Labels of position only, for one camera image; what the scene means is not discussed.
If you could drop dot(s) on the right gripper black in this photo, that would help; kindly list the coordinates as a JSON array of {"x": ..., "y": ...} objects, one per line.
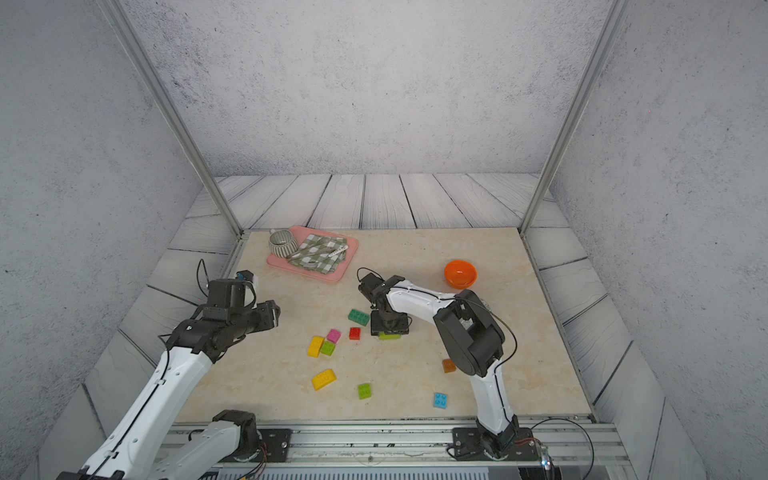
[{"x": 400, "y": 328}]

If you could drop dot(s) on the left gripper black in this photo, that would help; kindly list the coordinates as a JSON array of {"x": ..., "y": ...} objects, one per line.
[{"x": 269, "y": 314}]

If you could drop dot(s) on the lime long lego brick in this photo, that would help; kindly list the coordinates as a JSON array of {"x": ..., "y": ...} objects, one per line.
[{"x": 390, "y": 336}]

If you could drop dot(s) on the lime small lego brick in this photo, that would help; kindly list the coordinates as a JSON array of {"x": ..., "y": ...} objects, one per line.
[{"x": 364, "y": 391}]

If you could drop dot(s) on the brown small lego brick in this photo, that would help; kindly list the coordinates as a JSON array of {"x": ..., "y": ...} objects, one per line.
[{"x": 448, "y": 366}]

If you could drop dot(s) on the yellow long lego brick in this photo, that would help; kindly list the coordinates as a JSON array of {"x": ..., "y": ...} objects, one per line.
[{"x": 323, "y": 379}]

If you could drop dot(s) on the cyan small lego brick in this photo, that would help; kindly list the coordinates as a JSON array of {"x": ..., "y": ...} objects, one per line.
[{"x": 440, "y": 400}]

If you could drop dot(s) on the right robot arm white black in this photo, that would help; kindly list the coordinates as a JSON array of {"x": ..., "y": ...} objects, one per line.
[{"x": 473, "y": 339}]

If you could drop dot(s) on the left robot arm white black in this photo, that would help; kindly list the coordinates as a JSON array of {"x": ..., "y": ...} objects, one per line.
[{"x": 230, "y": 313}]

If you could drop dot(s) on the dark green long lego brick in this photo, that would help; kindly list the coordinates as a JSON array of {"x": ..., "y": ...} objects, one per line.
[{"x": 359, "y": 317}]

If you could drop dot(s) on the pink small lego brick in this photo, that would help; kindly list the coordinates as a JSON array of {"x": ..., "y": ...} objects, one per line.
[{"x": 333, "y": 336}]

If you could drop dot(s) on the yellow lego brick upper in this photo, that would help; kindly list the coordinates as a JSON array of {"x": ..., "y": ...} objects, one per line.
[{"x": 315, "y": 346}]

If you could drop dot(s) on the light green small lego brick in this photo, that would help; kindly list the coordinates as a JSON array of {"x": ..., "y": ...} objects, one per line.
[{"x": 327, "y": 348}]

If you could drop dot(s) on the striped ceramic cup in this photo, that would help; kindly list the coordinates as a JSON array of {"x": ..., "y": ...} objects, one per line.
[{"x": 282, "y": 243}]

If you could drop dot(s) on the pink plastic tray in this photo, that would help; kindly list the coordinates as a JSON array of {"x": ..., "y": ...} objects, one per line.
[{"x": 301, "y": 234}]

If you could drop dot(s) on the green checkered cloth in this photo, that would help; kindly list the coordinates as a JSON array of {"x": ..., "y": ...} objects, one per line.
[{"x": 307, "y": 257}]

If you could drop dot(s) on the white utensil on cloth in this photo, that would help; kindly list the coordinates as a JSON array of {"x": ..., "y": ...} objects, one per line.
[{"x": 334, "y": 252}]

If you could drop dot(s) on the orange plastic bowl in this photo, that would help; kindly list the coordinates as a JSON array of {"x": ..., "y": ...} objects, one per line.
[{"x": 460, "y": 274}]

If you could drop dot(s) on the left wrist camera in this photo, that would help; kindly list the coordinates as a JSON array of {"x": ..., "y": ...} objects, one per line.
[{"x": 247, "y": 276}]

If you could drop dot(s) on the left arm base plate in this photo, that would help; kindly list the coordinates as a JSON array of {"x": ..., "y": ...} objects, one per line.
[{"x": 276, "y": 445}]

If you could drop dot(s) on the front aluminium rail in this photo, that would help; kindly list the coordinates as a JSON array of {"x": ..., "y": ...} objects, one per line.
[{"x": 593, "y": 449}]

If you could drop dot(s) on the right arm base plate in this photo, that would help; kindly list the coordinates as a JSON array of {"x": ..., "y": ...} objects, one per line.
[{"x": 474, "y": 444}]

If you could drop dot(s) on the left aluminium frame post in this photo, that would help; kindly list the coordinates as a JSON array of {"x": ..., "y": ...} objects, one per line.
[{"x": 132, "y": 45}]

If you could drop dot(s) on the aluminium frame post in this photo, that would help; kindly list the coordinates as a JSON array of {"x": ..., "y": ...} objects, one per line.
[
  {"x": 132, "y": 45},
  {"x": 589, "y": 79}
]

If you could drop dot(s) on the right aluminium frame post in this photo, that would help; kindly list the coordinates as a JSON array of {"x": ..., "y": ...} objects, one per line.
[{"x": 589, "y": 79}]

